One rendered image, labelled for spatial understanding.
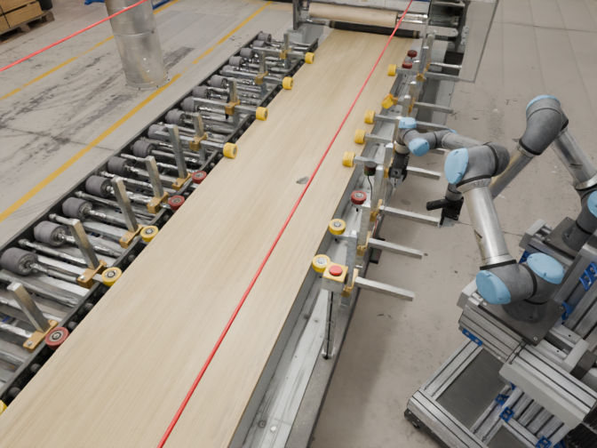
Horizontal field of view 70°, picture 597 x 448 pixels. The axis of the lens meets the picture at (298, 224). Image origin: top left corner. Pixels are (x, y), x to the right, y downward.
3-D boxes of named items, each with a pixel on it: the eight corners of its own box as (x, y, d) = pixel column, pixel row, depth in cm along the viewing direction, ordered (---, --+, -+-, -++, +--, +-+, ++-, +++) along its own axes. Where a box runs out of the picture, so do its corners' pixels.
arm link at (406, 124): (404, 126, 184) (396, 116, 190) (400, 148, 192) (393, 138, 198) (421, 124, 186) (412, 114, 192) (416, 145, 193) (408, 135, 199)
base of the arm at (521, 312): (553, 307, 155) (564, 290, 148) (532, 331, 147) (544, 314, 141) (513, 283, 163) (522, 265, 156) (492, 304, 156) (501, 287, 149)
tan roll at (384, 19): (456, 31, 373) (459, 16, 365) (455, 36, 365) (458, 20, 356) (301, 12, 409) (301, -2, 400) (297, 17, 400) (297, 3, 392)
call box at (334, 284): (346, 281, 150) (348, 266, 145) (341, 296, 145) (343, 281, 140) (327, 276, 152) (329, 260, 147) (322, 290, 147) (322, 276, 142)
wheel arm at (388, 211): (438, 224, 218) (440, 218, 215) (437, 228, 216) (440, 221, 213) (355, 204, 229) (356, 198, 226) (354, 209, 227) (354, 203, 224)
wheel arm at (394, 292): (412, 297, 186) (414, 291, 183) (411, 303, 184) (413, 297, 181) (317, 271, 197) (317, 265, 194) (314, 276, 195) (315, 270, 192)
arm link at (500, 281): (542, 297, 136) (492, 138, 146) (500, 307, 133) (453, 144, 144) (518, 299, 148) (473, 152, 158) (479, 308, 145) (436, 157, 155)
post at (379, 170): (372, 236, 235) (385, 164, 202) (371, 241, 232) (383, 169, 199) (366, 236, 235) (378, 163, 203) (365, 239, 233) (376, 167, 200)
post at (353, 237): (349, 305, 199) (359, 230, 166) (347, 310, 196) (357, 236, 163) (342, 302, 200) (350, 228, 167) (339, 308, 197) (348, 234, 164)
